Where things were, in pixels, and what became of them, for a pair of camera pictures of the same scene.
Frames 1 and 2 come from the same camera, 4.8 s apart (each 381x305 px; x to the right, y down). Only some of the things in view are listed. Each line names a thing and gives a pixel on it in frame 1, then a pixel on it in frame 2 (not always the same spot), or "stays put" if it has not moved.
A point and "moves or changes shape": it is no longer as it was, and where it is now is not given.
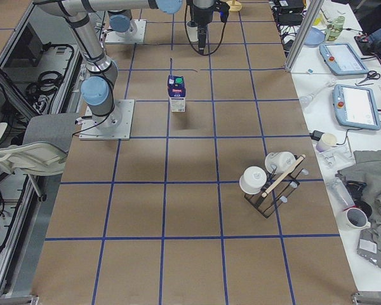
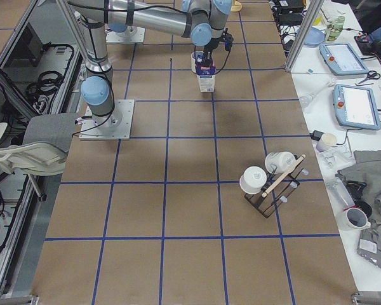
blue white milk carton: [177, 91] → [206, 77]
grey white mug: [192, 30] moves or changes shape
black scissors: [371, 74] stays put
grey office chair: [46, 138] stays put
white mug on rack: [254, 178] stays put
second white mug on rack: [279, 162] stays put
